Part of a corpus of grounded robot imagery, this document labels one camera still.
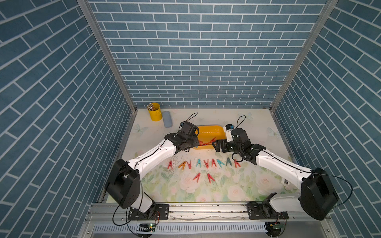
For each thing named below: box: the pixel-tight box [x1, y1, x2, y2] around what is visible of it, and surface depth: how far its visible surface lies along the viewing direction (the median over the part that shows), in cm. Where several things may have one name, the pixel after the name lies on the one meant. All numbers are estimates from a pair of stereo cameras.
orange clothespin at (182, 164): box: [177, 160, 187, 171], surface depth 91 cm
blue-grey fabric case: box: [162, 110, 173, 128], surface depth 114 cm
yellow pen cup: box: [148, 102, 163, 122], surface depth 111 cm
